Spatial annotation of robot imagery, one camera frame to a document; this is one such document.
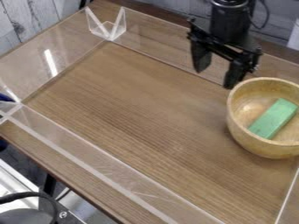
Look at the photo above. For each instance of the black table leg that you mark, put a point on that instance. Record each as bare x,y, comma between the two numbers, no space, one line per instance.
50,185

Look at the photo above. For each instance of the clear acrylic tray wall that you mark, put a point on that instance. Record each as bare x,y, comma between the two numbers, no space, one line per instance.
113,113

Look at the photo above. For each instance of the green rectangular block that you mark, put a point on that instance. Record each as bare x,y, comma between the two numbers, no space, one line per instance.
274,119

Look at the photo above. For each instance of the light wooden bowl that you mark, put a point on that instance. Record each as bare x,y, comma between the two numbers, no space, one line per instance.
250,98

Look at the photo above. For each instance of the blue object at edge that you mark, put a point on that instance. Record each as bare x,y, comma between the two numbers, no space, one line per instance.
6,98

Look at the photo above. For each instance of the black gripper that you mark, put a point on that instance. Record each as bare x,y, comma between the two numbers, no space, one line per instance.
226,38

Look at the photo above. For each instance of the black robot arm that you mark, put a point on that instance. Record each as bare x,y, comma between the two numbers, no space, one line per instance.
230,2

